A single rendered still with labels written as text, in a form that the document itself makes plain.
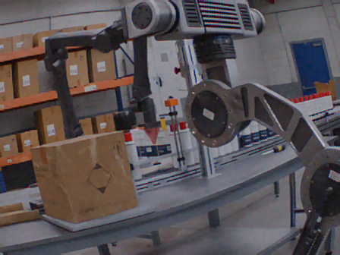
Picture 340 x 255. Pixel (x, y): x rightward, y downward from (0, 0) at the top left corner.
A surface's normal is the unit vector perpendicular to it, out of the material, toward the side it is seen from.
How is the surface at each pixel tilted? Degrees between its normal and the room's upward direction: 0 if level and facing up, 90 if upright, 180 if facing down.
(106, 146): 90
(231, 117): 90
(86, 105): 90
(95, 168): 90
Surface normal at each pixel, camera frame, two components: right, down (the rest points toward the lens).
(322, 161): -0.71, 0.16
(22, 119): 0.68, -0.08
